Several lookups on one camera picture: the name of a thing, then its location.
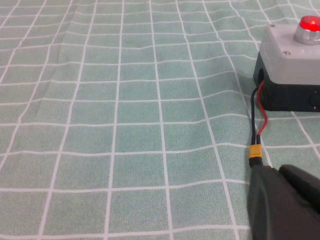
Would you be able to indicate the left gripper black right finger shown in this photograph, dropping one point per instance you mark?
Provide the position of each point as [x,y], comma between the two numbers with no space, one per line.
[305,185]

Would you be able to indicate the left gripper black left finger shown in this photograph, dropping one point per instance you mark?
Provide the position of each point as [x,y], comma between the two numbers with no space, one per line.
[275,212]

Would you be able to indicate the red lit indicator lamp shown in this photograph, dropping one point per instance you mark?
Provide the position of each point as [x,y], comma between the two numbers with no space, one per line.
[308,23]

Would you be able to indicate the green white-grid tablecloth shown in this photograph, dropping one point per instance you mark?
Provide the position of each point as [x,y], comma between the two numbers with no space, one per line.
[100,125]

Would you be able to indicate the grey black switch box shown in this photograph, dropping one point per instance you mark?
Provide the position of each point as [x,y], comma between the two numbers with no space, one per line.
[280,65]

